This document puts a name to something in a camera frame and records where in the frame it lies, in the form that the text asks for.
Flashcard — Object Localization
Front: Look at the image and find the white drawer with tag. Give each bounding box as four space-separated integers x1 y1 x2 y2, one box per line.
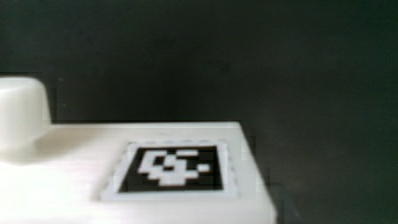
0 77 276 224

